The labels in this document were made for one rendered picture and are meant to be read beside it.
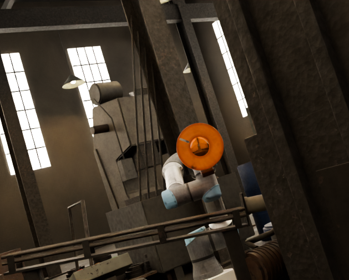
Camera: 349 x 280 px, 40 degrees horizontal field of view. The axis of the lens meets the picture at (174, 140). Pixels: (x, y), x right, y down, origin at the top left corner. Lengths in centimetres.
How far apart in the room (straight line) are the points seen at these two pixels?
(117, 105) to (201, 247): 499
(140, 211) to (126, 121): 259
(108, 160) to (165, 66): 301
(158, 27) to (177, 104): 83
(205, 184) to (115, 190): 583
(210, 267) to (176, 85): 285
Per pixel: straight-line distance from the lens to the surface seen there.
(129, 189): 743
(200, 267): 238
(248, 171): 540
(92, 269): 192
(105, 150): 764
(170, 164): 215
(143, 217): 474
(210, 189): 182
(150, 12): 514
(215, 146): 159
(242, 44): 132
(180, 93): 492
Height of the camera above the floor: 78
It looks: 6 degrees up
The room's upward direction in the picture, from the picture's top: 17 degrees counter-clockwise
